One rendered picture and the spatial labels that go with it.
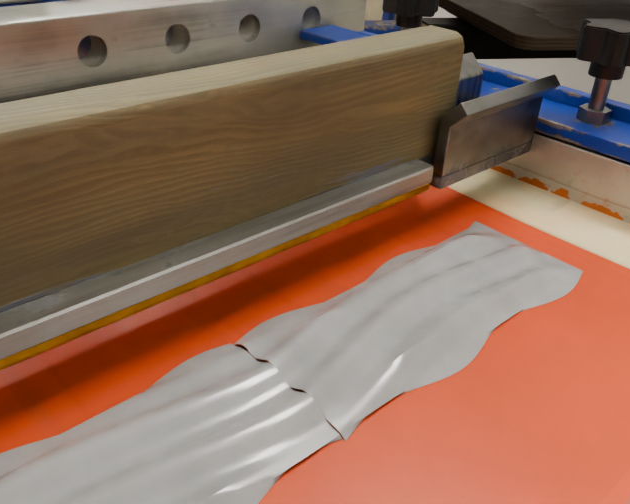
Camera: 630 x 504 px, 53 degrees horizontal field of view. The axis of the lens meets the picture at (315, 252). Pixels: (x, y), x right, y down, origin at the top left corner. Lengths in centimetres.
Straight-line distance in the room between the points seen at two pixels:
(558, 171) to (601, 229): 5
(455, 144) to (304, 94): 11
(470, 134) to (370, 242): 8
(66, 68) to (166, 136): 24
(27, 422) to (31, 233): 7
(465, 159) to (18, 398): 26
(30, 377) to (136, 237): 7
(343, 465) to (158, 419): 7
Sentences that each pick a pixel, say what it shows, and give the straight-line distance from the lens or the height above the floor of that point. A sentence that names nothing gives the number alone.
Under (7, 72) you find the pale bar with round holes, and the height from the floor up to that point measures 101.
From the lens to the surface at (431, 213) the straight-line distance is 40.
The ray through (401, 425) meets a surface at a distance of 25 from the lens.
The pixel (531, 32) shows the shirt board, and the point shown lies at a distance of 96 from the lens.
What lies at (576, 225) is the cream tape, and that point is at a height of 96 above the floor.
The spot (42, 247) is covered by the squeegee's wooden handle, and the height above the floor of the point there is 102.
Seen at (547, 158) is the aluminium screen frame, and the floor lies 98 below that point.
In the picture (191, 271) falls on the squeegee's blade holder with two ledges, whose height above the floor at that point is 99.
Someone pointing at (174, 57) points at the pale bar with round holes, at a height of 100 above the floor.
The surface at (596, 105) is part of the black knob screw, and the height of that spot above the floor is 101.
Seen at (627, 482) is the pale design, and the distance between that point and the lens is 26.
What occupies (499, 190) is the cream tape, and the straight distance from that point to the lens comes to 44.
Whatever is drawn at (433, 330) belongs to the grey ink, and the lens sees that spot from 29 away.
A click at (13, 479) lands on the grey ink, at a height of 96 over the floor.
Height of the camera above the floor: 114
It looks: 32 degrees down
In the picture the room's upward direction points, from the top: 3 degrees clockwise
